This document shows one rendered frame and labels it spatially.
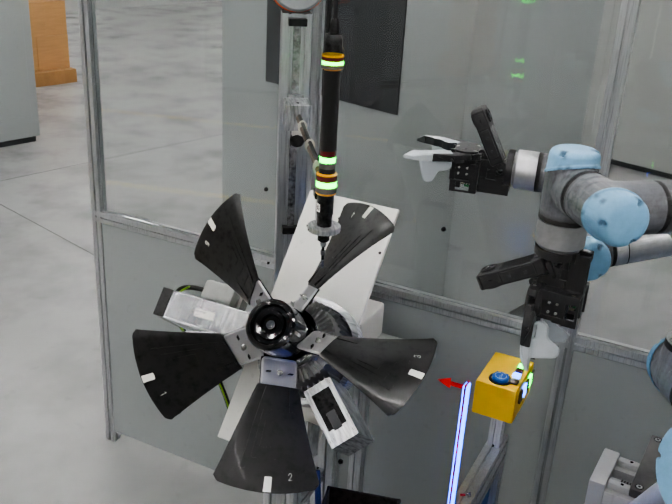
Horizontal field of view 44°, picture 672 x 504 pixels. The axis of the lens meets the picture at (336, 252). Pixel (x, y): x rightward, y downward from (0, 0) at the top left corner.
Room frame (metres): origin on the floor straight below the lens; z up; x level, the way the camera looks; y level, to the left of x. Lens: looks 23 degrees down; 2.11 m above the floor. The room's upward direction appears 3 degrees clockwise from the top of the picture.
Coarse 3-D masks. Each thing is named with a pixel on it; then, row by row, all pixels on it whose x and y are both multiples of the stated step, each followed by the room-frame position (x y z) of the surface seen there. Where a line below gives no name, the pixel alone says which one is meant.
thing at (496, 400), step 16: (496, 352) 1.83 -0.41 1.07; (496, 368) 1.76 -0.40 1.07; (512, 368) 1.76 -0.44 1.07; (480, 384) 1.69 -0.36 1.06; (496, 384) 1.68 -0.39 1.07; (480, 400) 1.69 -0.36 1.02; (496, 400) 1.67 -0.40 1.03; (512, 400) 1.66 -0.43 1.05; (496, 416) 1.67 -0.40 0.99; (512, 416) 1.66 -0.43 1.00
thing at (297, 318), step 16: (272, 304) 1.66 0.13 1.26; (288, 304) 1.66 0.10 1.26; (256, 320) 1.65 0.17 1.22; (288, 320) 1.63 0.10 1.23; (304, 320) 1.68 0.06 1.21; (256, 336) 1.63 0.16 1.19; (272, 336) 1.61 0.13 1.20; (288, 336) 1.60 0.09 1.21; (304, 336) 1.65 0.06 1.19; (272, 352) 1.60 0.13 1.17; (288, 352) 1.62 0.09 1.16; (304, 352) 1.67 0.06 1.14
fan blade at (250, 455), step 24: (264, 384) 1.57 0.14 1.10; (264, 408) 1.54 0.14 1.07; (288, 408) 1.56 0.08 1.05; (240, 432) 1.49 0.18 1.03; (264, 432) 1.50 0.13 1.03; (288, 432) 1.53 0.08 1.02; (240, 456) 1.46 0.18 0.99; (264, 456) 1.47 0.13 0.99; (288, 456) 1.49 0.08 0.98; (216, 480) 1.43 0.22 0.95; (240, 480) 1.43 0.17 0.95; (312, 480) 1.47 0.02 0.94
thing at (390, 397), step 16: (336, 352) 1.59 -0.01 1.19; (352, 352) 1.58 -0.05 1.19; (368, 352) 1.59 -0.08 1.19; (384, 352) 1.59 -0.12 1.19; (400, 352) 1.59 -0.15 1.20; (416, 352) 1.58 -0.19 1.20; (432, 352) 1.58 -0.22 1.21; (336, 368) 1.54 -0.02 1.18; (352, 368) 1.54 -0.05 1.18; (368, 368) 1.53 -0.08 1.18; (384, 368) 1.53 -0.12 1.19; (400, 368) 1.53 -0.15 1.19; (416, 368) 1.53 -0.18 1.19; (368, 384) 1.49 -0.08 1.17; (384, 384) 1.49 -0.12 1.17; (400, 384) 1.49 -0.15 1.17; (416, 384) 1.49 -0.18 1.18; (384, 400) 1.46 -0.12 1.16; (400, 400) 1.46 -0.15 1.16
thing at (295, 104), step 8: (288, 96) 2.29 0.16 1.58; (296, 96) 2.29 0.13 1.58; (288, 104) 2.21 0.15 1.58; (296, 104) 2.21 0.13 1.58; (304, 104) 2.22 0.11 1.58; (288, 112) 2.20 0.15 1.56; (296, 112) 2.20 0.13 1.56; (304, 112) 2.21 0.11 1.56; (288, 120) 2.20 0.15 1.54; (304, 120) 2.21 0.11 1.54; (288, 128) 2.20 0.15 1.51; (296, 128) 2.20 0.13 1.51
